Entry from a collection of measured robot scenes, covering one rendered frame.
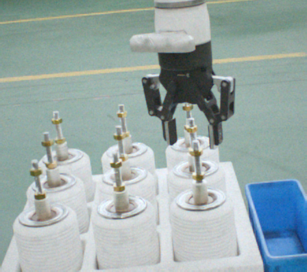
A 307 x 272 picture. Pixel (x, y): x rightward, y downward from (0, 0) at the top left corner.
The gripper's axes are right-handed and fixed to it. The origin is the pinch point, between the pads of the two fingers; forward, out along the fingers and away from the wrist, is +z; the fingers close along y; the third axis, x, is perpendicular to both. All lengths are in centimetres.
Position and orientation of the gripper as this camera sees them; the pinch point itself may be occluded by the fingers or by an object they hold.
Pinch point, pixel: (192, 137)
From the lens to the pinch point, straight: 97.2
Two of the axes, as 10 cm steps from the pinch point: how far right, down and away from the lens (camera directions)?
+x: -4.9, 3.1, -8.2
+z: 1.0, 9.5, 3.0
